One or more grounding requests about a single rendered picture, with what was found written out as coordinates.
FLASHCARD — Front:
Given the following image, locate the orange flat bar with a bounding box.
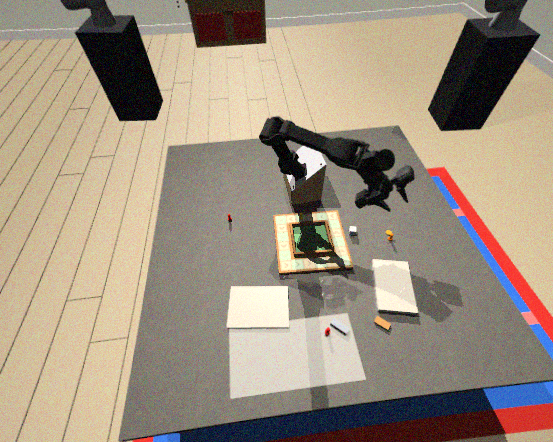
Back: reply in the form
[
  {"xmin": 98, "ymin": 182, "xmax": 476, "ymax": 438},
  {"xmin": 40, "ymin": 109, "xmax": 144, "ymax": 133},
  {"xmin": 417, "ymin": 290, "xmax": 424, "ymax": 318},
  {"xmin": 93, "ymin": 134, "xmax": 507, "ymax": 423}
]
[{"xmin": 374, "ymin": 316, "xmax": 391, "ymax": 331}]

